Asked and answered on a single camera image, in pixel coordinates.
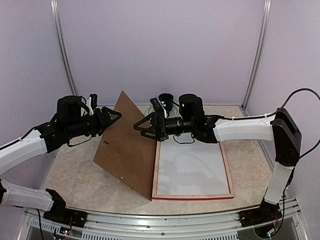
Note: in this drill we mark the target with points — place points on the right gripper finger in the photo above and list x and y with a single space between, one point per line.
160 138
148 124

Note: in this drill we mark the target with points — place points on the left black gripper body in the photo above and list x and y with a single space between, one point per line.
77 127

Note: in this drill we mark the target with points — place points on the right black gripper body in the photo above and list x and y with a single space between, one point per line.
186 125

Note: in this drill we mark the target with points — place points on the brown cardboard backing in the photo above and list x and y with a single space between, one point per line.
124 153

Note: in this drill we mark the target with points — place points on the cat photo print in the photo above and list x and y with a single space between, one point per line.
192 170

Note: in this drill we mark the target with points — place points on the red wooden picture frame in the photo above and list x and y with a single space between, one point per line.
230 182

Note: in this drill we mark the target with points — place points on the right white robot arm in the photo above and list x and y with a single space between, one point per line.
277 127

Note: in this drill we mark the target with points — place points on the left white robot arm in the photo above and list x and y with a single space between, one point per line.
38 141

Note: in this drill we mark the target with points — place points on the white striped ceramic plate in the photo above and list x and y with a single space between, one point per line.
171 114

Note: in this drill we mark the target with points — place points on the dark green cup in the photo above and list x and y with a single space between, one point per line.
168 100

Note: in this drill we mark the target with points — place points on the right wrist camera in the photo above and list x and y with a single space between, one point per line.
158 106

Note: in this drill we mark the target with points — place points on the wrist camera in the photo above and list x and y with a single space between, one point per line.
91 103
158 106

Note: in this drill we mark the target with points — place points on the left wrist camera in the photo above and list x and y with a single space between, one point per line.
91 103

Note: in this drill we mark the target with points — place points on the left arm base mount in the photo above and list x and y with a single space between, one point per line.
70 217

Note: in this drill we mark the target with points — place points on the aluminium front rail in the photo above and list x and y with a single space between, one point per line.
223 225

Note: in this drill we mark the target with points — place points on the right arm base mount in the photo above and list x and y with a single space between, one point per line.
268 214

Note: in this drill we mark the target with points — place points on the left aluminium corner post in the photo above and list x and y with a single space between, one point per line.
55 11

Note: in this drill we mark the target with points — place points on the aluminium corner post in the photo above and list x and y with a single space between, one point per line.
258 53
55 11

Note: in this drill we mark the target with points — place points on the right aluminium corner post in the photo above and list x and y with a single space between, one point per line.
258 53

